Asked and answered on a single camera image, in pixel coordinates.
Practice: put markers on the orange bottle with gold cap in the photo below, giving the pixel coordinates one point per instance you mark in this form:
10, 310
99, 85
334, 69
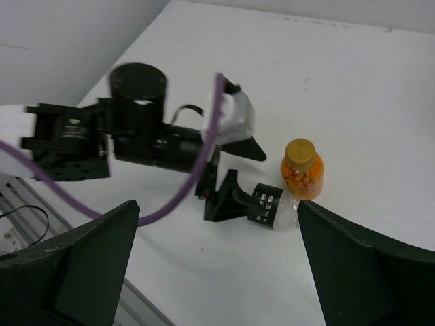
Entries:
302, 169

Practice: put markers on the aluminium table rail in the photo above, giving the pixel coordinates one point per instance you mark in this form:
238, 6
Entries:
35, 221

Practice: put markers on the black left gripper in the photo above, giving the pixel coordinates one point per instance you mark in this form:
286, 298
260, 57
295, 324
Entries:
177, 149

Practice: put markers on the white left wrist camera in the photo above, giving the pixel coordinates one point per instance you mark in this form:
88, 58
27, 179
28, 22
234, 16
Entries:
237, 119

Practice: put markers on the clear bottle black label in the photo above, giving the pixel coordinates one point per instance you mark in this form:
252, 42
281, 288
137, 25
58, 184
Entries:
281, 208

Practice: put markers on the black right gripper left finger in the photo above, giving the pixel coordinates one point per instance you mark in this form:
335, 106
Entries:
74, 278

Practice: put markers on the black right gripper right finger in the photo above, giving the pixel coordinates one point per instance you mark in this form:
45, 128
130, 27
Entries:
363, 277

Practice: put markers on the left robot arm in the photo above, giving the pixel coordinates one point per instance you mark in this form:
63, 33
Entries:
71, 144

